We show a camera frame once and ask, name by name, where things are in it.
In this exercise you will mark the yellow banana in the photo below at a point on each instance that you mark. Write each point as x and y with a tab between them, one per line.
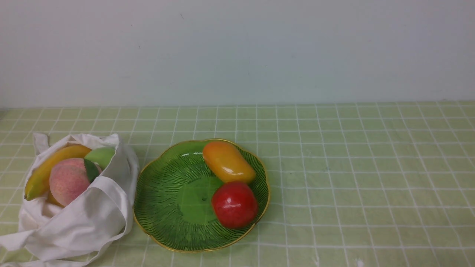
38	183

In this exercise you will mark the green apple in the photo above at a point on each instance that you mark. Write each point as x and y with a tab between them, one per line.
101	156

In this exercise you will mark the orange yellow mango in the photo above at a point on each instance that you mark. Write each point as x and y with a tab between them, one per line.
227	163

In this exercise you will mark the white cloth bag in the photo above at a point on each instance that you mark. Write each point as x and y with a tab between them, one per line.
82	231

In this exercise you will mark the red apple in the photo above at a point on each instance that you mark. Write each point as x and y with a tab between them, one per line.
235	205

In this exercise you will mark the yellow lemon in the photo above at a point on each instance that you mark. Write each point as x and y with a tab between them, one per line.
50	199

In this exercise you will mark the green leaf-shaped plate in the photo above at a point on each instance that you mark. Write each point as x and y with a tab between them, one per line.
173	200

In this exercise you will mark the pink peach with leaf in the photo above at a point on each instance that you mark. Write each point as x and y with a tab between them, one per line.
69	178

